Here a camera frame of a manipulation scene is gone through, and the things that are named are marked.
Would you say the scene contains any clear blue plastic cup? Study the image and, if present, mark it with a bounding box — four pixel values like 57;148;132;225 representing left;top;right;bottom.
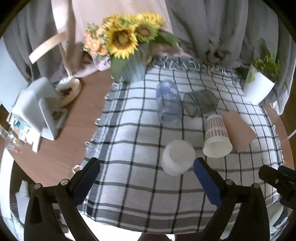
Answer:
156;80;183;123

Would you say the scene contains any green potted plant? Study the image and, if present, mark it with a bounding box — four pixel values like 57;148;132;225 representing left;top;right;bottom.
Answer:
245;39;289;84

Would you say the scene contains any grey blanket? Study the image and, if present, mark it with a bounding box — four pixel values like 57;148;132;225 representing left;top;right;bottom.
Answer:
166;1;295;115

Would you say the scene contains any pink plastic cup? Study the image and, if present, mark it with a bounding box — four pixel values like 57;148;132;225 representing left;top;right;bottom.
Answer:
222;110;257;153

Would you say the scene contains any white box appliance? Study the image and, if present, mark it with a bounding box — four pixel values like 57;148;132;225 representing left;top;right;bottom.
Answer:
11;77;68;141

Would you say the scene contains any white paper cup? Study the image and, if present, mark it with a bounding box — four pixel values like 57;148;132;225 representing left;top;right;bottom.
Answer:
161;140;196;176

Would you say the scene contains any grey faceted glass cup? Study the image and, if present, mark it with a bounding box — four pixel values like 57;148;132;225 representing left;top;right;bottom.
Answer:
183;89;219;118

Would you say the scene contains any brown checked paper cup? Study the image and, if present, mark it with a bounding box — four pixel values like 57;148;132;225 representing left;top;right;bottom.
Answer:
203;114;232;158

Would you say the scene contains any white plant pot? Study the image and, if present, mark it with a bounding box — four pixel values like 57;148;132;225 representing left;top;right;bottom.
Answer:
243;64;275;105

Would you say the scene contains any light blue ribbed vase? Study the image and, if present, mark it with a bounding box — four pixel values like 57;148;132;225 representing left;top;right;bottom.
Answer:
110;44;149;83

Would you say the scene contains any sunflower bouquet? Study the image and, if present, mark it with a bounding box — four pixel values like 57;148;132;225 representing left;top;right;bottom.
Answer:
83;12;181;66

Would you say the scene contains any black white checked tablecloth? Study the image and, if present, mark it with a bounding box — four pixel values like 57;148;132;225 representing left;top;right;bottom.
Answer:
78;57;283;234

